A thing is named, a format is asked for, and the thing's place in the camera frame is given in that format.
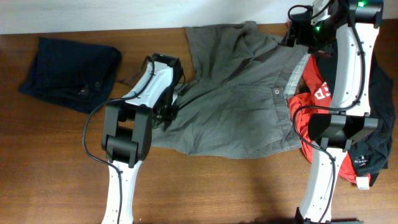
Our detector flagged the folded navy blue shorts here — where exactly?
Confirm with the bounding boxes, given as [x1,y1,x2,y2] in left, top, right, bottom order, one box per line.
[19,37,121,114]

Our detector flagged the red t-shirt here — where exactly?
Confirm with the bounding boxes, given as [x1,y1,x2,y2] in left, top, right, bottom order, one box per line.
[285,20,371,185]

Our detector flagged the grey shorts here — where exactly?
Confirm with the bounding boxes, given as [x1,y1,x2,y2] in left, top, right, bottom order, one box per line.
[152,21,309,159]

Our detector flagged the black t-shirt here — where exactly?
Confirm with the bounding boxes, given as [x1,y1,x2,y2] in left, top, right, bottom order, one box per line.
[313,40,396,187]

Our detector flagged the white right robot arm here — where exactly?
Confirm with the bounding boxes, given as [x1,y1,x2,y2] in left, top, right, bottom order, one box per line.
[282,0,384,223]

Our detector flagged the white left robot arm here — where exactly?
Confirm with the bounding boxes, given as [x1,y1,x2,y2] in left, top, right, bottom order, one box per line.
[101,54,183,223]

